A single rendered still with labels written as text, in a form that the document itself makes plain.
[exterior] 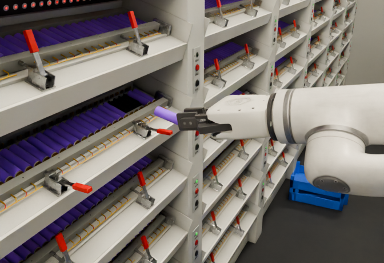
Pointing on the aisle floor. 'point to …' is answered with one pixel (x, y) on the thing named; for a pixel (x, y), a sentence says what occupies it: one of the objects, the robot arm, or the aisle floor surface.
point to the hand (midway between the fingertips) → (192, 119)
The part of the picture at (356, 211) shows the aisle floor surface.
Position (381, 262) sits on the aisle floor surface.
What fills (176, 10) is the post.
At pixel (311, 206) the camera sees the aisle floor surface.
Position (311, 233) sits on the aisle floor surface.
